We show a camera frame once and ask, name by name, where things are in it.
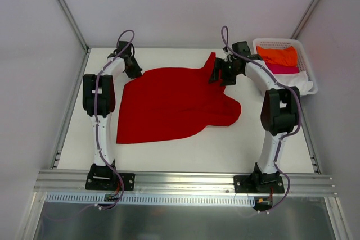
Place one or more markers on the orange t-shirt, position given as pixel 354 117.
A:
pixel 285 57

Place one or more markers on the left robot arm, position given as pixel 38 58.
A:
pixel 98 101

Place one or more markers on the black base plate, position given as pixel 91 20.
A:
pixel 254 184
pixel 126 182

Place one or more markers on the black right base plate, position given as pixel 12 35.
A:
pixel 254 184

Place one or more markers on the white t-shirt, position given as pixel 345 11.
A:
pixel 299 80

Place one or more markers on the white slotted cable duct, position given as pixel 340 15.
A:
pixel 153 199

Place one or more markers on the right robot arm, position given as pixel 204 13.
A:
pixel 280 115

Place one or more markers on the white plastic basket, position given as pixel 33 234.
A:
pixel 303 62

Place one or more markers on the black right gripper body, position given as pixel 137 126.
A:
pixel 221 71

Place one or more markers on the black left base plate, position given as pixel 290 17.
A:
pixel 126 182

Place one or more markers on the red t-shirt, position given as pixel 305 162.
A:
pixel 171 103

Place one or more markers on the magenta t-shirt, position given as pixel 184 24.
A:
pixel 280 69

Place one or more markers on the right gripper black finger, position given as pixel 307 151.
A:
pixel 228 76
pixel 217 67

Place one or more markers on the aluminium mounting rail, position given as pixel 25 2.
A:
pixel 213 184

